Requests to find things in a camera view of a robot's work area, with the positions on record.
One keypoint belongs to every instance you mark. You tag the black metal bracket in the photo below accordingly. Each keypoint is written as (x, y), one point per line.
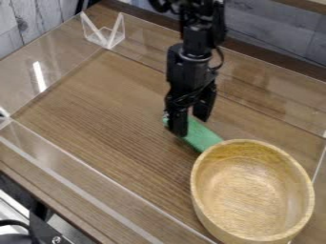
(43, 233)

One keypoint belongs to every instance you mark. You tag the wooden bowl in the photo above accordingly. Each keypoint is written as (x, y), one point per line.
(251, 193)

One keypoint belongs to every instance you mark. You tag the clear acrylic tray wall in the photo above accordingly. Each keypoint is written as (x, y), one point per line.
(84, 145)

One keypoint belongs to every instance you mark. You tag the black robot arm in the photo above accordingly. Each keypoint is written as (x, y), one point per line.
(202, 26)

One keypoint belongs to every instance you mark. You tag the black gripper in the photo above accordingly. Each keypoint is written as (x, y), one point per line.
(193, 89)

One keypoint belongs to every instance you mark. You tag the green rectangular block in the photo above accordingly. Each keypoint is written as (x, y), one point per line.
(201, 137)

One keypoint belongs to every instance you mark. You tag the clear acrylic corner bracket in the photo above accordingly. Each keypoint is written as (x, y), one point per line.
(104, 37)

